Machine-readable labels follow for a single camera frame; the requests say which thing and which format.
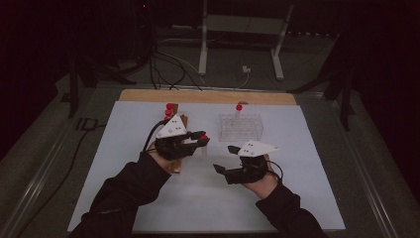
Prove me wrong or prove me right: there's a white floor cable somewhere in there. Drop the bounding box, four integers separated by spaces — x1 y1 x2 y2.
157 49 251 91

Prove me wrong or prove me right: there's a clear plastic test tube rack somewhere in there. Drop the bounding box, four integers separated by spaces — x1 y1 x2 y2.
218 112 264 143

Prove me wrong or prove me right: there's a black floor cable bundle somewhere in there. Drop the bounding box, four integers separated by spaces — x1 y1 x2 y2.
148 43 203 92

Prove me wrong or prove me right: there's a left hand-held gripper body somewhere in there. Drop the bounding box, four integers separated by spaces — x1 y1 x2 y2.
154 114 201 162

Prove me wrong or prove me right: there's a left hand-held gripper cable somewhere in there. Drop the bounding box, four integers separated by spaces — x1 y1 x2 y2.
142 119 171 153

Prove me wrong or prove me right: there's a hand-held gripper cable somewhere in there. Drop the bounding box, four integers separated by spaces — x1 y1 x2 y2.
142 119 171 153
266 160 284 182

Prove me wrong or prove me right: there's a metal floor rail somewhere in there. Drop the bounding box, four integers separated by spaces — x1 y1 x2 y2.
325 95 402 238
0 87 100 238

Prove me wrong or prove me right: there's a long black floor cable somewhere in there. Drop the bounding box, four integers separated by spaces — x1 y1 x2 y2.
16 123 107 237

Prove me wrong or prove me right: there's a right hand-held gripper cable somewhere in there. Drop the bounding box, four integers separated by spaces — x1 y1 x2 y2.
266 160 284 182

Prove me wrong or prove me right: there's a person's left hand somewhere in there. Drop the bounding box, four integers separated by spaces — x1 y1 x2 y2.
145 140 181 172

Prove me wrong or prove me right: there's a wooden test tube rack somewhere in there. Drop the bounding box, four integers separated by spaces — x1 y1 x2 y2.
162 102 190 175

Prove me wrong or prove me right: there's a person's right hand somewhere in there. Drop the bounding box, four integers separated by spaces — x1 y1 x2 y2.
242 155 280 200

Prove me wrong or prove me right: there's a black stand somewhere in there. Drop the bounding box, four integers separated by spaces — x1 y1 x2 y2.
60 49 138 119
286 33 358 133

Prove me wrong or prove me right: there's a grey metal stand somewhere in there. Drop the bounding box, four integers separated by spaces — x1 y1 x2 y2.
197 0 295 81

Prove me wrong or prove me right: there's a white table mat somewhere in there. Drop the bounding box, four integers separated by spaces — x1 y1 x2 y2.
66 100 347 233

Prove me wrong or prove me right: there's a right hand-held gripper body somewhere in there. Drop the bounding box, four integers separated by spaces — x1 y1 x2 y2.
224 140 279 185

